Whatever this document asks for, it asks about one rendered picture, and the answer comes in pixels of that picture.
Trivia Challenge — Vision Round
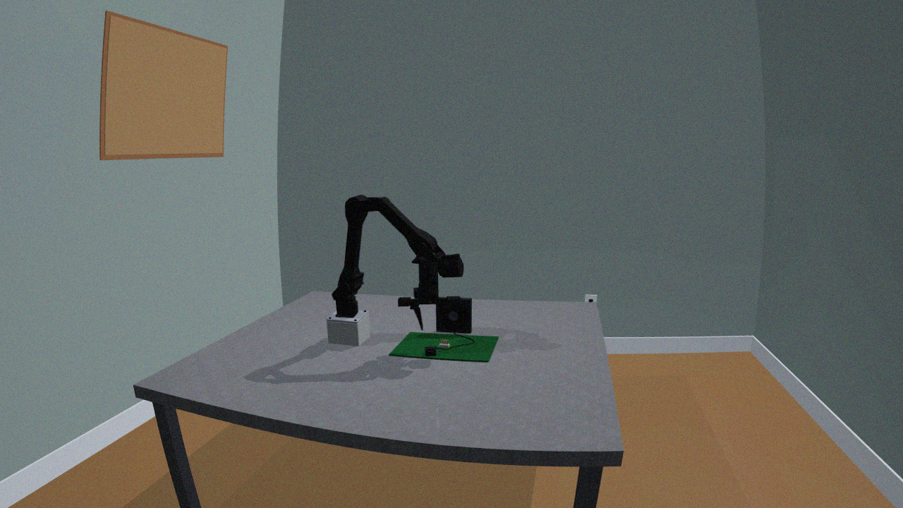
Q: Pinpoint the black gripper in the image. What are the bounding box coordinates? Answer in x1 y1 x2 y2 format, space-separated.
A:
398 278 461 330

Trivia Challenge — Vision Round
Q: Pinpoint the black cable with plug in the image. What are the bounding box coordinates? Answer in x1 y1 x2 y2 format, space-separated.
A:
425 329 465 356

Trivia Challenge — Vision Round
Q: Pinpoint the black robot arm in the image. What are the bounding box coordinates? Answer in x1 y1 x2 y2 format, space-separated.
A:
332 195 463 318

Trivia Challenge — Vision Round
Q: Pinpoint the green circuit board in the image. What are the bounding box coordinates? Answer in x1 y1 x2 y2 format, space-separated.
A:
389 332 499 362

